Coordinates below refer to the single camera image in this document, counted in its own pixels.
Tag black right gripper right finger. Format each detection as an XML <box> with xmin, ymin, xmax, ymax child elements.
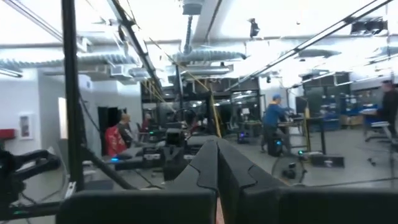
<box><xmin>217</xmin><ymin>138</ymin><xmax>398</xmax><ymax>224</ymax></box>

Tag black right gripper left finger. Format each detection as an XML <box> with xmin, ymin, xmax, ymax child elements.
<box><xmin>57</xmin><ymin>139</ymin><xmax>219</xmax><ymax>224</ymax></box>

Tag black computer tower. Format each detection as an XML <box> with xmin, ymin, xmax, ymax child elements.
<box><xmin>267</xmin><ymin>138</ymin><xmax>284</xmax><ymax>157</ymax></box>

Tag black floor box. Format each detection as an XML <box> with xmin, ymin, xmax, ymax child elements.
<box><xmin>310</xmin><ymin>153</ymin><xmax>346</xmax><ymax>169</ymax></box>

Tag person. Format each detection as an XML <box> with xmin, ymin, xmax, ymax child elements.
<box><xmin>379</xmin><ymin>80</ymin><xmax>398</xmax><ymax>140</ymax></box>
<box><xmin>141</xmin><ymin>112</ymin><xmax>154</xmax><ymax>134</ymax></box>
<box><xmin>260</xmin><ymin>93</ymin><xmax>294</xmax><ymax>156</ymax></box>
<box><xmin>104</xmin><ymin>113</ymin><xmax>135</xmax><ymax>157</ymax></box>

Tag black standing desk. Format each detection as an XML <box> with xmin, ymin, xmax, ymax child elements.
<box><xmin>276</xmin><ymin>115</ymin><xmax>328</xmax><ymax>156</ymax></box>

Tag cardboard boxes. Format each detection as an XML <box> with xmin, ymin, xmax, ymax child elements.
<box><xmin>340</xmin><ymin>114</ymin><xmax>365</xmax><ymax>127</ymax></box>

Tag black diagonal frame brace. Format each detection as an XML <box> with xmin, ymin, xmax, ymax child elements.
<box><xmin>81</xmin><ymin>145</ymin><xmax>138</xmax><ymax>190</ymax></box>

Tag yellow hanging strap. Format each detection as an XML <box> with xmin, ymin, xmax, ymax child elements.
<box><xmin>148</xmin><ymin>36</ymin><xmax>223</xmax><ymax>138</ymax></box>

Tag black vertical frame post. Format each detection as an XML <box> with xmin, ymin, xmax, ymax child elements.
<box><xmin>61</xmin><ymin>0</ymin><xmax>85</xmax><ymax>191</ymax></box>

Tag silver ventilation duct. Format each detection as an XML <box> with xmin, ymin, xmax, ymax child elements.
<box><xmin>0</xmin><ymin>53</ymin><xmax>138</xmax><ymax>72</ymax></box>

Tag black ceiling camera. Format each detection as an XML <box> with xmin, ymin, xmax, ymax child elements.
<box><xmin>248</xmin><ymin>17</ymin><xmax>261</xmax><ymax>39</ymax></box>

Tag white framed wall sign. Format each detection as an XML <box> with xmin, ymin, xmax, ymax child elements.
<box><xmin>17</xmin><ymin>113</ymin><xmax>34</xmax><ymax>141</ymax></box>

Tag red wall box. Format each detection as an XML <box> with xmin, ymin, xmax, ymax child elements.
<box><xmin>0</xmin><ymin>128</ymin><xmax>16</xmax><ymax>140</ymax></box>

